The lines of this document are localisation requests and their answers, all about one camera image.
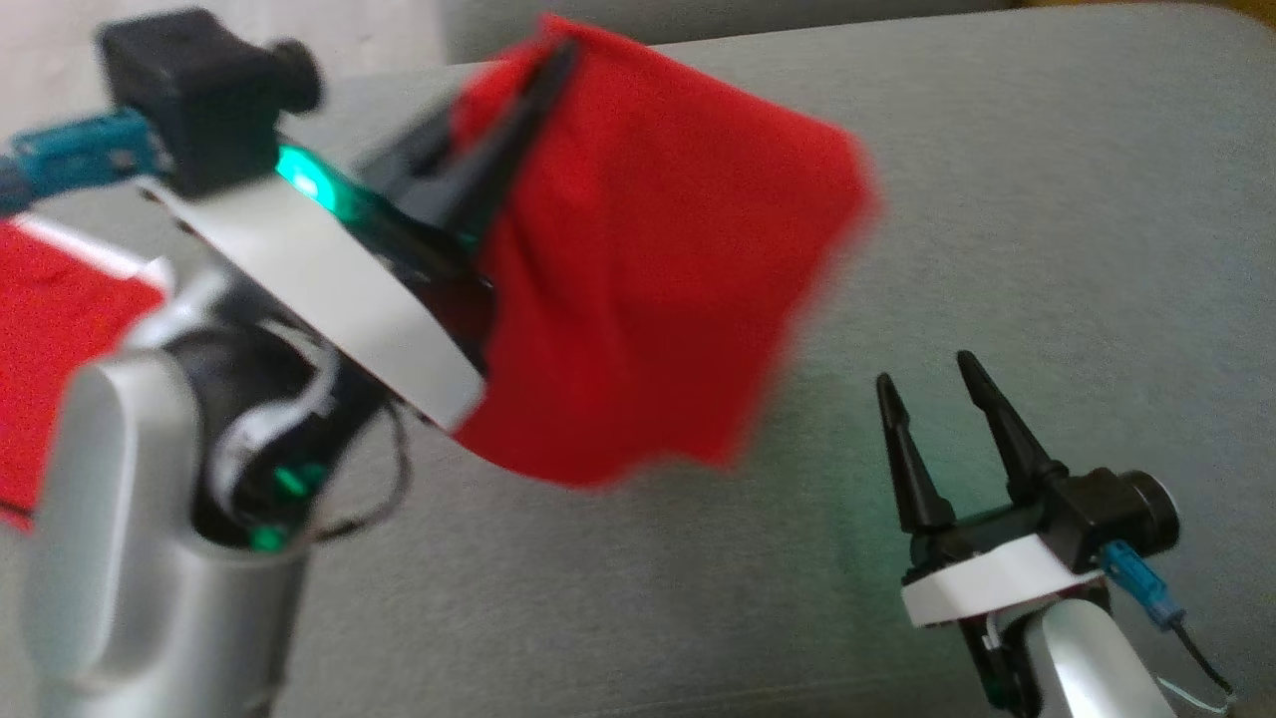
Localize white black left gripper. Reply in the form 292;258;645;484
140;40;581;435

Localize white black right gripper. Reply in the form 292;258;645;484
875;351;1103;627

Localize red shirt with striped trim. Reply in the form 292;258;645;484
449;12;880;492

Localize red garment with white bands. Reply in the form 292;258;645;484
0;214;175;535

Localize large grey sofa seat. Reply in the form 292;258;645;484
0;3;1276;718

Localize yellow sofa back cushion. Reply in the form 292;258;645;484
1022;0;1276;26

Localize blue plug right camera cable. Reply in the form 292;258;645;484
1102;541;1237;714

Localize blue plug camera cable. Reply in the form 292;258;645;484
1102;541;1237;714
0;110;165;215

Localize blue plug left camera cable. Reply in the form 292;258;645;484
0;110;165;215

